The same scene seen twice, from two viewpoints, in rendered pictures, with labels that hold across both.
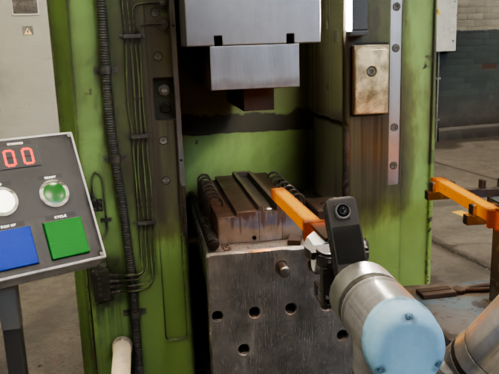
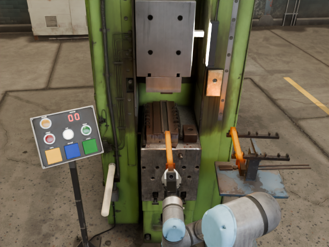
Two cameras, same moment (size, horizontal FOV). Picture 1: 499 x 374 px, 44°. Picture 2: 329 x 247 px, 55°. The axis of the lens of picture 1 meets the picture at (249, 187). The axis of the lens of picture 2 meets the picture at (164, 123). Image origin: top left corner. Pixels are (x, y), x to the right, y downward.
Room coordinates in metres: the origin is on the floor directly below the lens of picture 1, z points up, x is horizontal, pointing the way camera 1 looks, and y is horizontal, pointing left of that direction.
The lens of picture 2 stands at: (-0.21, -0.21, 2.07)
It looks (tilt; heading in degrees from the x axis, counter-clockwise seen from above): 32 degrees down; 6
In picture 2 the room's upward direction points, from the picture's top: 2 degrees clockwise
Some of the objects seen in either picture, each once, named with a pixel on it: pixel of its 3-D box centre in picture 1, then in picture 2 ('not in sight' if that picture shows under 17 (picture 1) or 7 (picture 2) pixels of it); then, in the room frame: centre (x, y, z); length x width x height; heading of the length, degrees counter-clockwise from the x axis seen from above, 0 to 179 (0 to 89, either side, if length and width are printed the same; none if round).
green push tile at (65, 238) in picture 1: (66, 238); (89, 146); (1.17, 0.36, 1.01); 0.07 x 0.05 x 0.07; 124
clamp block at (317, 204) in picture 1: (326, 215); (189, 133); (1.48, -0.19, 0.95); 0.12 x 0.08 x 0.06; 9
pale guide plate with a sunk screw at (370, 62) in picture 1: (370, 79); (214, 83); (1.58, -0.31, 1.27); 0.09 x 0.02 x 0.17; 99
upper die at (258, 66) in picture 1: (240, 64); (162, 70); (1.60, 0.01, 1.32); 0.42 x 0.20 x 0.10; 9
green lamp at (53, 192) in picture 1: (54, 193); (86, 130); (1.21, 0.39, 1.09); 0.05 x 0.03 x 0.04; 99
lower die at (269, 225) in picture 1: (245, 202); (161, 120); (1.60, 0.01, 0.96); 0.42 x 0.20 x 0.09; 9
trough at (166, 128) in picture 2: (254, 188); (164, 115); (1.61, -0.01, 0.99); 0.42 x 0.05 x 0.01; 9
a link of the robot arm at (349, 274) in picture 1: (367, 297); (173, 206); (0.77, -0.15, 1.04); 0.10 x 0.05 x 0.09; 98
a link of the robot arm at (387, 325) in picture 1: (390, 329); (173, 222); (0.68, -0.16, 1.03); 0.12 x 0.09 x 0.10; 8
